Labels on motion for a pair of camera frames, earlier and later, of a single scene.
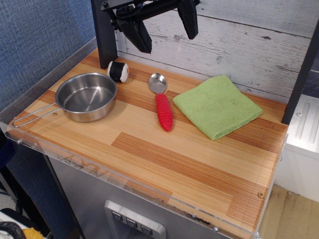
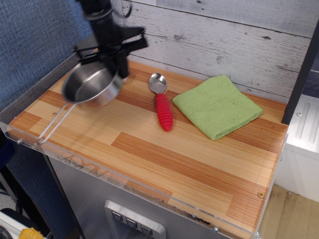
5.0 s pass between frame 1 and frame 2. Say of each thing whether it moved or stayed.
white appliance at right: stayed
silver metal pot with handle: moved
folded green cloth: stayed
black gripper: moved
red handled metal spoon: stayed
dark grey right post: stayed
